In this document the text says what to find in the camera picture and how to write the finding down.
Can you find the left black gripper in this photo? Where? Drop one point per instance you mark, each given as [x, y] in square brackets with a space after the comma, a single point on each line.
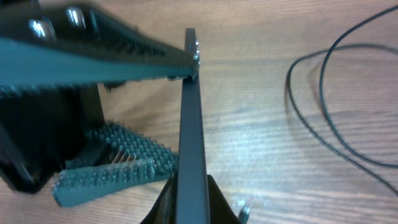
[52, 131]

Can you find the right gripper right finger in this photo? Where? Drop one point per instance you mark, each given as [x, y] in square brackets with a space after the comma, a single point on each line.
[191, 195]

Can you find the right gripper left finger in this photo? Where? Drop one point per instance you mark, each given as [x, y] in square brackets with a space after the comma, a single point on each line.
[46, 47]

